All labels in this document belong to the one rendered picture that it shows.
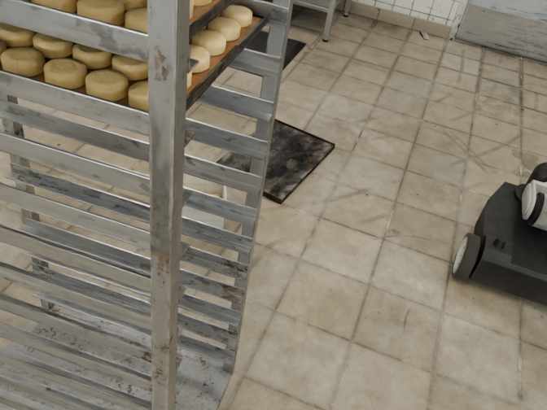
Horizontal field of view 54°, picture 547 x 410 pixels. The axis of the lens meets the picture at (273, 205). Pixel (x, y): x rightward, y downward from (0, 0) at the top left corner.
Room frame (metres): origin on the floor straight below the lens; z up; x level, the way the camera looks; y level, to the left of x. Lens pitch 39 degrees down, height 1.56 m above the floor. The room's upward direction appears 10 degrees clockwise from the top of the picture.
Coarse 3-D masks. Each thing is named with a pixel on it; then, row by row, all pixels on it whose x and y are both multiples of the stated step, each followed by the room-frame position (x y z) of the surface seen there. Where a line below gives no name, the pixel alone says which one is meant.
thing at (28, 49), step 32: (0, 32) 0.64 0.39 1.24; (32, 32) 0.66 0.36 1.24; (224, 32) 0.78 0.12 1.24; (0, 64) 0.59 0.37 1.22; (32, 64) 0.58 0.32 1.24; (64, 64) 0.59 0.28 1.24; (96, 64) 0.62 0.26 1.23; (128, 64) 0.61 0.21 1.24; (96, 96) 0.55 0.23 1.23; (128, 96) 0.57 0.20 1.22
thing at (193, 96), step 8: (256, 16) 0.90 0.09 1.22; (256, 24) 0.87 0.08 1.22; (264, 24) 0.87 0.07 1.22; (248, 32) 0.83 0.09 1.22; (256, 32) 0.83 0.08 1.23; (240, 40) 0.80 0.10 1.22; (248, 40) 0.79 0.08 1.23; (232, 48) 0.76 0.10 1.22; (240, 48) 0.75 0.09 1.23; (224, 56) 0.73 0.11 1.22; (232, 56) 0.72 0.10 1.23; (224, 64) 0.69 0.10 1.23; (208, 72) 0.67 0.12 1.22; (216, 72) 0.66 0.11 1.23; (208, 80) 0.63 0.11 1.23; (200, 88) 0.60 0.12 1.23; (192, 96) 0.58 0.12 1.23; (192, 104) 0.58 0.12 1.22
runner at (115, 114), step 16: (0, 80) 0.54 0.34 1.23; (16, 80) 0.53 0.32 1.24; (32, 80) 0.53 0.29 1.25; (16, 96) 0.53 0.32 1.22; (32, 96) 0.53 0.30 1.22; (48, 96) 0.52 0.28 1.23; (64, 96) 0.52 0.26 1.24; (80, 96) 0.52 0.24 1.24; (80, 112) 0.52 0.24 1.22; (96, 112) 0.51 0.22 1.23; (112, 112) 0.51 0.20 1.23; (128, 112) 0.51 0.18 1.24; (144, 112) 0.50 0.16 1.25; (128, 128) 0.51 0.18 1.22; (144, 128) 0.50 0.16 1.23
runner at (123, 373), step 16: (0, 336) 0.56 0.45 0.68; (16, 336) 0.55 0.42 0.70; (32, 336) 0.57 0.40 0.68; (48, 352) 0.54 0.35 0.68; (64, 352) 0.53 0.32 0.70; (80, 352) 0.55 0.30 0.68; (96, 368) 0.52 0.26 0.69; (112, 368) 0.52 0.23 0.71; (128, 368) 0.54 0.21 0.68; (144, 384) 0.50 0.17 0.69
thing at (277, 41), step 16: (288, 0) 0.91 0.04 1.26; (288, 16) 0.91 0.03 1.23; (272, 32) 0.91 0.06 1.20; (288, 32) 0.93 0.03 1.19; (272, 48) 0.91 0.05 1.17; (272, 80) 0.91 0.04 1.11; (272, 96) 0.91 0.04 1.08; (256, 128) 0.91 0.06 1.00; (272, 128) 0.93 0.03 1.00; (256, 160) 0.91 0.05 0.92; (256, 208) 0.91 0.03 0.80; (256, 224) 0.92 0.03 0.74; (240, 256) 0.91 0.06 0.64; (240, 304) 0.91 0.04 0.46; (240, 320) 0.91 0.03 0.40; (224, 368) 0.91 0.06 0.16
